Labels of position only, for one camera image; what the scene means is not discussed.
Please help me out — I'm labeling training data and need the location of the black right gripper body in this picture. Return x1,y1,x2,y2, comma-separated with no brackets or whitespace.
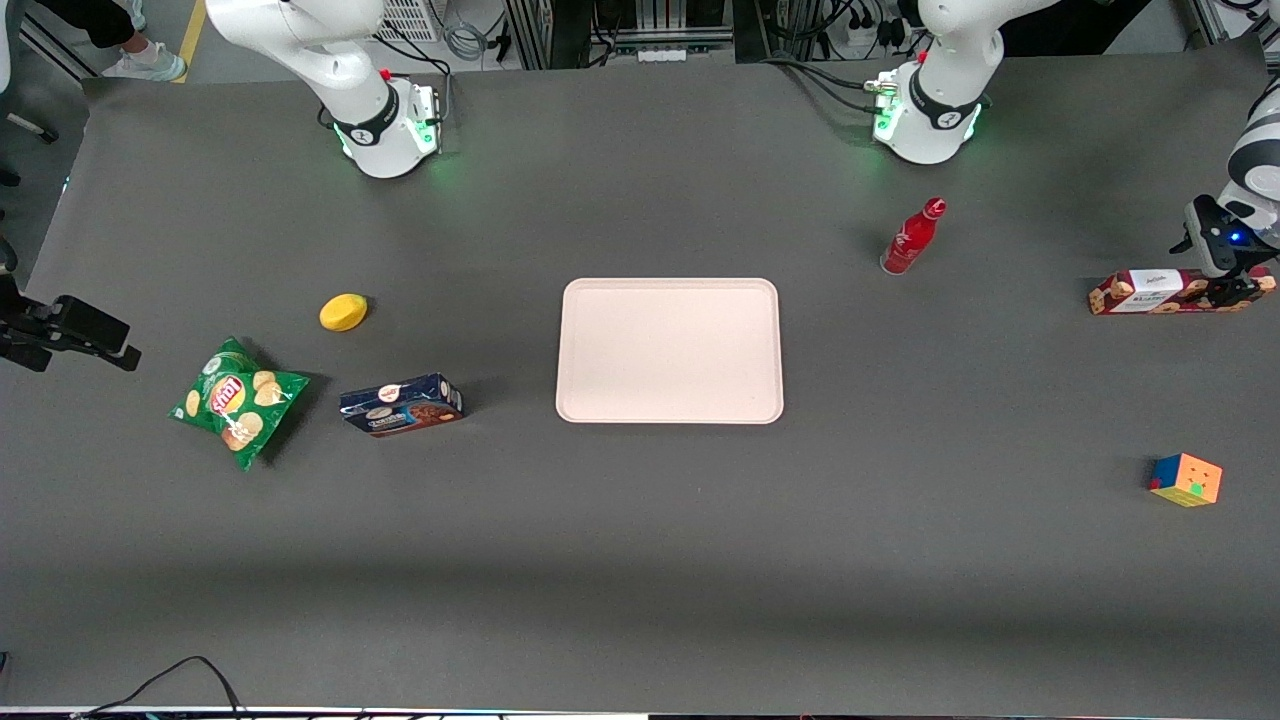
0,268,61,374

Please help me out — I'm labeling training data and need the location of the red tartan cookie box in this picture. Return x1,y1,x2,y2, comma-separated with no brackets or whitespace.
1088,267,1278,317

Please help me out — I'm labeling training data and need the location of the dark blue cookie box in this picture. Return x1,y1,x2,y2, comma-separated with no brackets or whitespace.
339,373,465,439

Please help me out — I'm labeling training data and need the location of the white perforated box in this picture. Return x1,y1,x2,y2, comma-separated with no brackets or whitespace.
375,0,442,44

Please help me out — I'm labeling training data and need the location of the cream plastic tray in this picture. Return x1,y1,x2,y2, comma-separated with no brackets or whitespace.
555,277,785,426

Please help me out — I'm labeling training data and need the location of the green chips bag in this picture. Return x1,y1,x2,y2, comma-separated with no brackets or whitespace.
168,337,312,471

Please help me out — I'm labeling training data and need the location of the multicoloured puzzle cube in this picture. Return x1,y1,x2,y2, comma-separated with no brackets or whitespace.
1148,452,1223,509

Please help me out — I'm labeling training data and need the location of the yellow lemon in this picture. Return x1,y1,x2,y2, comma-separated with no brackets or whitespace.
319,293,369,333

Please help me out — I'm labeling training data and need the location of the white sneaker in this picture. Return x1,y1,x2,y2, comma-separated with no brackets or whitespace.
100,40,188,84

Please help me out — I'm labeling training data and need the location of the person's black trouser leg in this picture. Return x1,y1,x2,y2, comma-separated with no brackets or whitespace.
35,0,136,49

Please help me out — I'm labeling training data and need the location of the red soda bottle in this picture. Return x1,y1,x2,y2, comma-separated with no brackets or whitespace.
880,197,948,276

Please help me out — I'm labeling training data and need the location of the aluminium equipment rack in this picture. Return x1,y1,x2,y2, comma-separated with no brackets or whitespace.
503,0,739,71

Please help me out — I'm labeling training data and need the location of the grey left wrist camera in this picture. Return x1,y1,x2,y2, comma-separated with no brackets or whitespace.
1170,195,1227,276

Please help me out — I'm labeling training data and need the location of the black looped cable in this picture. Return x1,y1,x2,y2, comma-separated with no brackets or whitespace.
75,655,246,720

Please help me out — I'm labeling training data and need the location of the black base cable bundle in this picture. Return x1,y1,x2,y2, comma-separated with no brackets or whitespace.
760,52,886,117

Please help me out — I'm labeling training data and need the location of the grey coiled cable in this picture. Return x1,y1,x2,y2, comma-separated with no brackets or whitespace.
442,18,493,63

